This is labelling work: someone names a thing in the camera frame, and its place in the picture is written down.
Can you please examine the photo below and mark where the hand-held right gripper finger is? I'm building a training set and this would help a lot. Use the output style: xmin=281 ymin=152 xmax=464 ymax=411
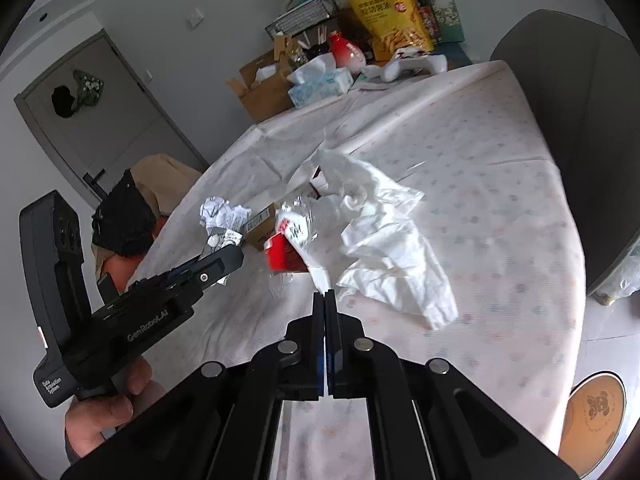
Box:
xmin=325 ymin=290 xmax=581 ymax=480
xmin=60 ymin=291 xmax=327 ymax=480

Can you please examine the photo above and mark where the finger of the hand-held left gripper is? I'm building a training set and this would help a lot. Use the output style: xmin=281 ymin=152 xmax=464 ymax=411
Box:
xmin=165 ymin=244 xmax=246 ymax=307

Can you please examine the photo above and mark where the silver foil blister pack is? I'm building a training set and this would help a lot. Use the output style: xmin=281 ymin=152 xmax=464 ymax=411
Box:
xmin=202 ymin=230 xmax=243 ymax=257

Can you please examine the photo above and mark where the white paper ball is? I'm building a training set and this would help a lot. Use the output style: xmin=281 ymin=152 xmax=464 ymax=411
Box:
xmin=199 ymin=197 xmax=251 ymax=236

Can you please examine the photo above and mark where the small brown cardboard box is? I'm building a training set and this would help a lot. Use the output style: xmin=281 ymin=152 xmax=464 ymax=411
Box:
xmin=244 ymin=202 xmax=281 ymax=251

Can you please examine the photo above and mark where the red and white packet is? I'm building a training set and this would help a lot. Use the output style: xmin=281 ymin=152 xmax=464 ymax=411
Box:
xmin=264 ymin=212 xmax=313 ymax=275

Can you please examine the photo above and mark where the clear plastic wrapper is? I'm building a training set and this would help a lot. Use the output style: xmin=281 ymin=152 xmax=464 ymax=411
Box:
xmin=277 ymin=195 xmax=331 ymax=261

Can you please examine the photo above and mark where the white paper napkin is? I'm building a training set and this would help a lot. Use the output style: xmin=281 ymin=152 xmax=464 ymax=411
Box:
xmin=300 ymin=147 xmax=460 ymax=331

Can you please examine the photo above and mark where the white round trash bin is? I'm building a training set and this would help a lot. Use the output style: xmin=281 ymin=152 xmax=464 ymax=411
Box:
xmin=557 ymin=371 xmax=627 ymax=478

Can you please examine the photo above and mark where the person's left hand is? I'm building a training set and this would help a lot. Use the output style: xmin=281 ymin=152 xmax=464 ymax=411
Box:
xmin=64 ymin=355 xmax=167 ymax=465

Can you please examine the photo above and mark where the orange cloth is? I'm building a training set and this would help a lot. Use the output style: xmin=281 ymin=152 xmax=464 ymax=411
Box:
xmin=107 ymin=215 xmax=166 ymax=291

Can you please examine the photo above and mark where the tan chair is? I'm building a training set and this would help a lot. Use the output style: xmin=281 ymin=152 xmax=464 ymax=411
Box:
xmin=92 ymin=154 xmax=203 ymax=291

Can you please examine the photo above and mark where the black plastic bag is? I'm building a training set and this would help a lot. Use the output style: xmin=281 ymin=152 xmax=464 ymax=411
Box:
xmin=91 ymin=169 xmax=157 ymax=256

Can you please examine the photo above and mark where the open brown cardboard box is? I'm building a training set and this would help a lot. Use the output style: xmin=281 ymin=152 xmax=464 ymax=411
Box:
xmin=226 ymin=35 xmax=311 ymax=123

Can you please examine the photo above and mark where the grey door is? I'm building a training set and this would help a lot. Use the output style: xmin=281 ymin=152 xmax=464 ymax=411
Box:
xmin=14 ymin=29 xmax=211 ymax=208

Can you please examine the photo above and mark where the blue tissue pack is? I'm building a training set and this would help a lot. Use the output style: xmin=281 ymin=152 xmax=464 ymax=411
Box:
xmin=286 ymin=54 xmax=353 ymax=108

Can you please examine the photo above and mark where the green floral door hanging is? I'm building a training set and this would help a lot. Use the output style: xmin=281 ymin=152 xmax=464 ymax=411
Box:
xmin=72 ymin=69 xmax=106 ymax=111

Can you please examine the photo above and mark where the black door hanging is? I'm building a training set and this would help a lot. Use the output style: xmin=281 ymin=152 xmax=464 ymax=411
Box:
xmin=51 ymin=85 xmax=76 ymax=118

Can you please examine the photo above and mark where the dark cup with sticks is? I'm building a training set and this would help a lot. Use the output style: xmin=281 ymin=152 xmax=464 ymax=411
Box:
xmin=295 ymin=25 xmax=332 ymax=61

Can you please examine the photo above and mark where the red and white vase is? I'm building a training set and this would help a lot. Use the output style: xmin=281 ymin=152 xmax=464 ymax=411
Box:
xmin=327 ymin=31 xmax=365 ymax=68

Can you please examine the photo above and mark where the white game controller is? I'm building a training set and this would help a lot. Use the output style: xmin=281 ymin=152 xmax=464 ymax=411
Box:
xmin=361 ymin=50 xmax=448 ymax=82

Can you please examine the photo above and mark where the yellow snack bag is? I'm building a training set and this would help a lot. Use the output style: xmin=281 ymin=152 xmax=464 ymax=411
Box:
xmin=342 ymin=0 xmax=436 ymax=61

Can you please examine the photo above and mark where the grey upholstered chair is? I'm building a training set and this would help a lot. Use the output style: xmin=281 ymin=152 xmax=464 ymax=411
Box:
xmin=489 ymin=9 xmax=640 ymax=297

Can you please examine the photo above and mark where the small red packet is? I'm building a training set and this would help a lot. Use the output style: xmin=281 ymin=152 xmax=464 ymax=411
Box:
xmin=417 ymin=5 xmax=443 ymax=41

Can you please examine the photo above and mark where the tall green box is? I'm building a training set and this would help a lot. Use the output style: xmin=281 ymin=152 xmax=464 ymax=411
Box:
xmin=411 ymin=0 xmax=466 ymax=43

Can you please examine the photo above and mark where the black wire basket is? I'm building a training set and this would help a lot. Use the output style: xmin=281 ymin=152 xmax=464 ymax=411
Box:
xmin=265 ymin=0 xmax=341 ymax=38

